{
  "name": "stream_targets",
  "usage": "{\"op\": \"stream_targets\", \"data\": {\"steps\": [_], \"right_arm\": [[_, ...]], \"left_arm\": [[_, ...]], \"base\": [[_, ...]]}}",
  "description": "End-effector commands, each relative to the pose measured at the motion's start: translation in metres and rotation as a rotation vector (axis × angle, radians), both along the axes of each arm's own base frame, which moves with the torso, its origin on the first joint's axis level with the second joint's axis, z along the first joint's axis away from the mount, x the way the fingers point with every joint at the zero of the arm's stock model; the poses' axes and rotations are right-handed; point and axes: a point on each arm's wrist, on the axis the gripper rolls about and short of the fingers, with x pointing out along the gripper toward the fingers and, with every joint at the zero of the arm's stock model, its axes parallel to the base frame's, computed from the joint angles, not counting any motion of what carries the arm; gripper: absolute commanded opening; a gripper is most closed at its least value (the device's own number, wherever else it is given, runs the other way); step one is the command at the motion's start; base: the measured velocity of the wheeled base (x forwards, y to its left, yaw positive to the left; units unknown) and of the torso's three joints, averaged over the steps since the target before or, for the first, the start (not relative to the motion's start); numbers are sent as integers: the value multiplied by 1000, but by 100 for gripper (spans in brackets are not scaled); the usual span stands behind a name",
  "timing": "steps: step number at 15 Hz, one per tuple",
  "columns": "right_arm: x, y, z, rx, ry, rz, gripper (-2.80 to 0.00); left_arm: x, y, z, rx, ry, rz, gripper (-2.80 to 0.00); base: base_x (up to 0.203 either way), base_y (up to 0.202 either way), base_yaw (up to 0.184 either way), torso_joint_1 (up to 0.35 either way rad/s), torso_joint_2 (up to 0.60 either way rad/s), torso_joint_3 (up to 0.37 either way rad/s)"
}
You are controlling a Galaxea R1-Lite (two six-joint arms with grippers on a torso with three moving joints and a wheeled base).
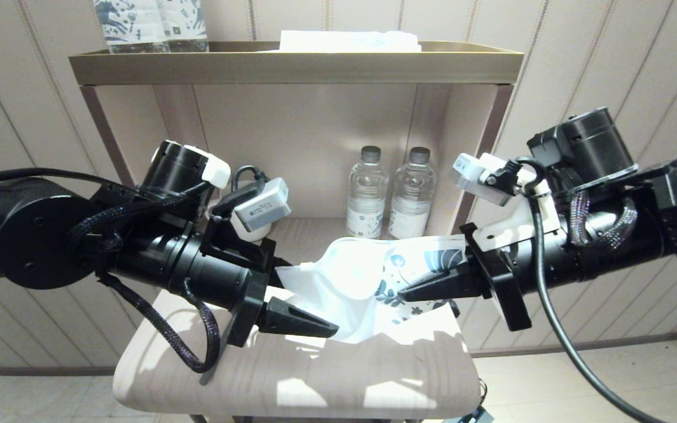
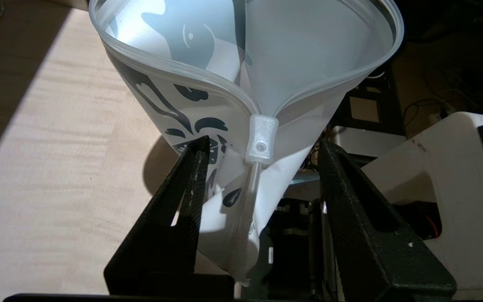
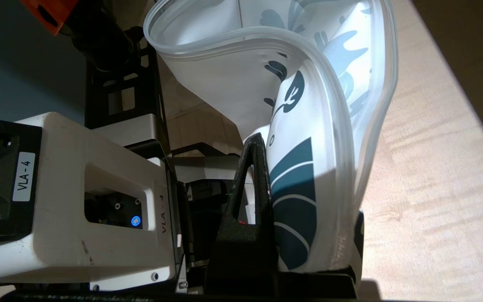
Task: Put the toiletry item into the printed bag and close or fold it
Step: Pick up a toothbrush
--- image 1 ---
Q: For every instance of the black device with blue label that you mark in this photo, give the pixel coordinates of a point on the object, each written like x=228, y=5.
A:
x=473, y=414

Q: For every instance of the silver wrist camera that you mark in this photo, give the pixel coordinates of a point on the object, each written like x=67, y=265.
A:
x=479, y=173
x=262, y=205

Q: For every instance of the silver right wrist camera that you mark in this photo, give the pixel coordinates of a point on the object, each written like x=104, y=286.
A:
x=479, y=173

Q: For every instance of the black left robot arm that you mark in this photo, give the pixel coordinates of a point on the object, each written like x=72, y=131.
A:
x=21, y=235

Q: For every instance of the white blue flat packet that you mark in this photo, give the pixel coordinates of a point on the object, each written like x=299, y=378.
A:
x=344, y=41

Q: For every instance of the white ribbed ceramic mug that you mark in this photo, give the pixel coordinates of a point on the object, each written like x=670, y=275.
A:
x=261, y=235

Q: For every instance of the clear water bottle black cap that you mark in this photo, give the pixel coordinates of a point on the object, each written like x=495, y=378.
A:
x=365, y=200
x=412, y=200

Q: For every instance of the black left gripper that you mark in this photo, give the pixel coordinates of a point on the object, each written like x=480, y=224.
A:
x=215, y=273

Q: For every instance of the black table knob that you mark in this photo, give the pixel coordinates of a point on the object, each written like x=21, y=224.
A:
x=455, y=308

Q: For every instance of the white blue-patterned plastic pouch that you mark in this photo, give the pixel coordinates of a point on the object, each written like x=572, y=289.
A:
x=344, y=282

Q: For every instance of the beige wooden shelf cabinet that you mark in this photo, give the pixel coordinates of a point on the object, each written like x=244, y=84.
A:
x=291, y=67

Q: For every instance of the grey toothbrush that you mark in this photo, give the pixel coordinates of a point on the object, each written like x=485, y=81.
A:
x=205, y=378

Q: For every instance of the blue white patterned package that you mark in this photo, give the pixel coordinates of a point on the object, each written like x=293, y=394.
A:
x=130, y=23
x=185, y=20

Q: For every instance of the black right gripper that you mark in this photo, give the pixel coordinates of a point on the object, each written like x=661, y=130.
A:
x=509, y=276

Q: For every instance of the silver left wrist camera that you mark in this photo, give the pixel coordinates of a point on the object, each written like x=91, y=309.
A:
x=262, y=205

